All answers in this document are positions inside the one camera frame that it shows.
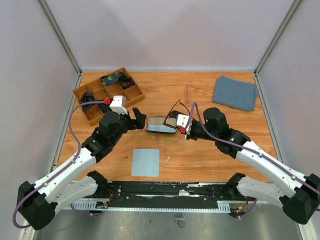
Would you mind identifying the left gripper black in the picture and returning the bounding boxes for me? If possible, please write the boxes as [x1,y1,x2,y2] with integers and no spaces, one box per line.
[110,107,146,145]

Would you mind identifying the light blue cloth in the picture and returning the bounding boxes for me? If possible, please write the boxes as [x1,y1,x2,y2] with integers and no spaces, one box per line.
[146,124,176,134]
[131,149,160,177]

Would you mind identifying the black sunglasses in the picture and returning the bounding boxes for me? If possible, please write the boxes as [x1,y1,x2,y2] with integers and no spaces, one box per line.
[163,99,191,129]

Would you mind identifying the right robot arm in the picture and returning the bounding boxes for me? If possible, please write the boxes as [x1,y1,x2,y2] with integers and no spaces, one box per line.
[176,107,320,225]

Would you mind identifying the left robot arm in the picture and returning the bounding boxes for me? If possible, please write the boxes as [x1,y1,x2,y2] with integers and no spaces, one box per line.
[12,107,147,230]

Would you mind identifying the black dotted rolled tie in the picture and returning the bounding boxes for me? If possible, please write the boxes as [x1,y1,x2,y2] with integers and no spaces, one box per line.
[98,103,111,113]

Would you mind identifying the pink clear glasses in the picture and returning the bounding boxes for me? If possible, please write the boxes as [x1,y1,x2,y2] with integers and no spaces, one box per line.
[185,83,211,107]

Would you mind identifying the black orange rolled tie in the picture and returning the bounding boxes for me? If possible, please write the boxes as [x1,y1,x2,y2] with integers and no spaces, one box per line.
[117,75,134,90]

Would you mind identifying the wooden divided organizer tray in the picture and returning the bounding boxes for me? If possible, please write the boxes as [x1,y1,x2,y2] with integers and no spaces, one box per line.
[72,66,146,127]

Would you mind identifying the folded blue towel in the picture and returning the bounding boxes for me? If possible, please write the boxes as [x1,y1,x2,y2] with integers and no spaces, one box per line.
[212,75,259,112]

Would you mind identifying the blue patterned rolled tie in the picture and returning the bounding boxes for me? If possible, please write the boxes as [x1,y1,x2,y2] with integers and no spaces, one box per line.
[99,71,126,87]

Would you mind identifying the black striped rolled tie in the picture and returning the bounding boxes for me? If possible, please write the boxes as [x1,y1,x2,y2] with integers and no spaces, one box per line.
[80,91,96,113]

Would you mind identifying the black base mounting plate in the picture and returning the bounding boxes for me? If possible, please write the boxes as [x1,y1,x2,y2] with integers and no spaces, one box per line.
[77,180,258,208]

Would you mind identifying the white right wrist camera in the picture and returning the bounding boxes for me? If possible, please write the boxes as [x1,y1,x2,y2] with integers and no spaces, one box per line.
[176,113,192,140]

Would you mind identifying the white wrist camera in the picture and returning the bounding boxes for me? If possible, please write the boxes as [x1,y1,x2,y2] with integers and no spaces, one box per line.
[176,113,192,140]
[103,95,128,115]

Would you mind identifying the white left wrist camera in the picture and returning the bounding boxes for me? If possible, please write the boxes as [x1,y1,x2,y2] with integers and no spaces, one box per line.
[103,95,128,115]

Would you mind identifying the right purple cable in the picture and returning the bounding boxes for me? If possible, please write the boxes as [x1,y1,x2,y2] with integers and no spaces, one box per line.
[187,101,320,221]

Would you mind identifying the purple cable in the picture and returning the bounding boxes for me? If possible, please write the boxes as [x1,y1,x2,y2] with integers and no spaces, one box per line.
[12,99,108,232]
[187,101,320,221]

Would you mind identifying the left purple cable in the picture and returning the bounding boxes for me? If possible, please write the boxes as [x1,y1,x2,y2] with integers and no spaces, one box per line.
[12,99,108,232]

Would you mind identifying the aluminium front rail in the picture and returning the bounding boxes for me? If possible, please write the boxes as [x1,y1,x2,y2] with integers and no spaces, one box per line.
[32,178,307,214]

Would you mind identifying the left aluminium frame post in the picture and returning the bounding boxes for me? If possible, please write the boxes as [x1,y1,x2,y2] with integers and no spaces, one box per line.
[37,0,82,75]

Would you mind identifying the aluminium frame post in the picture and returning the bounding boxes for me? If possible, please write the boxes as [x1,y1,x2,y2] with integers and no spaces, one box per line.
[37,0,82,75]
[253,0,304,76]

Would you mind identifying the right aluminium frame post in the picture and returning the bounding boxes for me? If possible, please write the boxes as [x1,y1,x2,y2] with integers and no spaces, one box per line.
[253,0,304,76]

